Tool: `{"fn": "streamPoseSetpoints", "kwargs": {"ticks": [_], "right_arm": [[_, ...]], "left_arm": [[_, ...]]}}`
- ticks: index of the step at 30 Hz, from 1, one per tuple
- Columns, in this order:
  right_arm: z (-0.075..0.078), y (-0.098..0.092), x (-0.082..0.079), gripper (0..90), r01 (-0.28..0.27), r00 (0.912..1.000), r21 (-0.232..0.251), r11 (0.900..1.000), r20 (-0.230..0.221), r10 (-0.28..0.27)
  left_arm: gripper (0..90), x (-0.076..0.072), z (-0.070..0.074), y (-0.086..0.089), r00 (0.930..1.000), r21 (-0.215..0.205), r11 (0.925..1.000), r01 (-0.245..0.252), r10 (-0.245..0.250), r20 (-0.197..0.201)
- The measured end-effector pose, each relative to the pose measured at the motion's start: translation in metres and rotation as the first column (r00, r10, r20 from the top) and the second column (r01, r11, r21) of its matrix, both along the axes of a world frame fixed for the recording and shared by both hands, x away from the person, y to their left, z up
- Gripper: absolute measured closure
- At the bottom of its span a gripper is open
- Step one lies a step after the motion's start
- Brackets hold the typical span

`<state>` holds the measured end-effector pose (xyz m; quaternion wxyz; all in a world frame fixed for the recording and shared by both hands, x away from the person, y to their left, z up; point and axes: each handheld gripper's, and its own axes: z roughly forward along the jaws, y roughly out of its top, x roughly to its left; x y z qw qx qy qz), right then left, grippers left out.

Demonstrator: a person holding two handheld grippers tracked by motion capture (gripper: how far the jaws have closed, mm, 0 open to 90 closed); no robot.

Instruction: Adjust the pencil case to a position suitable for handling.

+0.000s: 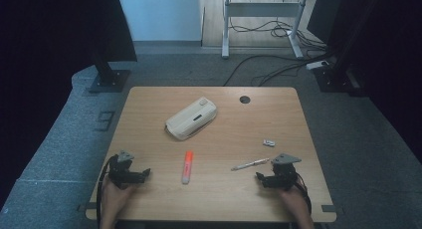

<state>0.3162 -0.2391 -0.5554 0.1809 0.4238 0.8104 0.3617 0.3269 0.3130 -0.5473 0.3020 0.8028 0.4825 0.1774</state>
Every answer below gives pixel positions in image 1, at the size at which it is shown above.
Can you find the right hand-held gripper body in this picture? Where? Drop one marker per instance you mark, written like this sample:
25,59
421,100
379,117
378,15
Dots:
284,176

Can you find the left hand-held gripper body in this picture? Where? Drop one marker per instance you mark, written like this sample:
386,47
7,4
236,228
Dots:
121,171

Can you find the white pen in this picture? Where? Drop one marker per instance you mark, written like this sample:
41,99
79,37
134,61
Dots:
250,164

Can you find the small white eraser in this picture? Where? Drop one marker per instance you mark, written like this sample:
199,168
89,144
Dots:
269,142

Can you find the beige pencil case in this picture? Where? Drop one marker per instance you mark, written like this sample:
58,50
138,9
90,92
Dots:
190,117

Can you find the person's right hand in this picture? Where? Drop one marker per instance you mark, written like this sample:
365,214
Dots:
293,197

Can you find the person's left hand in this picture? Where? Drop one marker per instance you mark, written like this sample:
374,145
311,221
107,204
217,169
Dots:
114,197

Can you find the orange highlighter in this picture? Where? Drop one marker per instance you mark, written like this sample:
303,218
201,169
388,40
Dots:
187,167

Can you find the black table grommet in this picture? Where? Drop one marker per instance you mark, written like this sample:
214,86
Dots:
245,99

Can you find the white power strip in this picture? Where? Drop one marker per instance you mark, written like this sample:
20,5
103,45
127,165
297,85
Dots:
316,65

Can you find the dark curtain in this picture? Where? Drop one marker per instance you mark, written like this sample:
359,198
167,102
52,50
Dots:
49,56
391,56

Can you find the black table edge bracket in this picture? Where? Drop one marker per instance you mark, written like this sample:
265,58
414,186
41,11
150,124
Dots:
89,206

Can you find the black stand with base plate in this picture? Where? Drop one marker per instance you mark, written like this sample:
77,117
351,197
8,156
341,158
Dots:
335,78
109,79

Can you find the white metal desk frame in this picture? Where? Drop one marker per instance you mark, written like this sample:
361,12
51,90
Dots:
262,9

